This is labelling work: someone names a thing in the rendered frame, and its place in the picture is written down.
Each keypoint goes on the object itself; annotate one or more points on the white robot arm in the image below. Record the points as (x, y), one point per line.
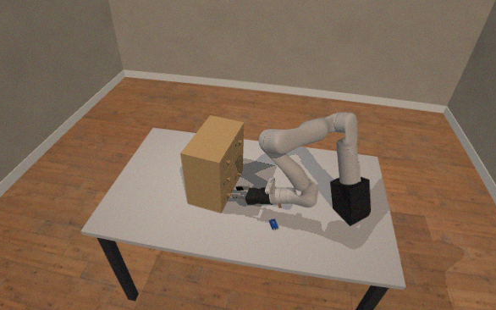
(276, 143)

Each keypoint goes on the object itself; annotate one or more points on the brown wooden drawer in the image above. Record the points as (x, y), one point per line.
(238, 156)
(237, 173)
(226, 178)
(226, 161)
(238, 141)
(227, 193)

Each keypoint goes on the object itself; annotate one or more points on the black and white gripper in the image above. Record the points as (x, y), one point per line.
(266, 195)

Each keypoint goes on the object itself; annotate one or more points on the small tan wooden chest of drawers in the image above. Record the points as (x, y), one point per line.
(201, 161)

